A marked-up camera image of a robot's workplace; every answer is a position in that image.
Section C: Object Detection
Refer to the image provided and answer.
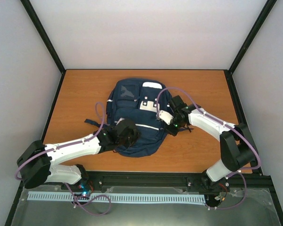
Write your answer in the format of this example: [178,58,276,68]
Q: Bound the navy blue backpack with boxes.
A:
[84,78,174,158]

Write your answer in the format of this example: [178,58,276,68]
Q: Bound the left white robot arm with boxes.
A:
[15,119,141,190]

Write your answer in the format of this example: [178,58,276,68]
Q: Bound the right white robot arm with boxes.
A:
[158,96,258,190]

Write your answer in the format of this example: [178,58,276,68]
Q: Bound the small circuit board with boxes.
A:
[78,183,94,197]

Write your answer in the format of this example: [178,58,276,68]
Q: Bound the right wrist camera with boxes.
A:
[157,110,174,125]

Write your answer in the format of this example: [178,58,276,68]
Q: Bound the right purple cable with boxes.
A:
[156,87,262,210]

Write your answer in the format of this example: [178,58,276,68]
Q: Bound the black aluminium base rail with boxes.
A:
[21,170,273,196]

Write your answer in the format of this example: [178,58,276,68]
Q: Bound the light blue cable duct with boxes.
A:
[27,191,206,205]

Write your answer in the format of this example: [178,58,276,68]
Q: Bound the left black frame post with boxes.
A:
[20,0,66,74]

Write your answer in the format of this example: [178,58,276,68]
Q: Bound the black frame post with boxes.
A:
[20,0,66,74]
[228,0,278,73]

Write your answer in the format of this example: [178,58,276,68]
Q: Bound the right black frame post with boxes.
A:
[228,0,278,73]

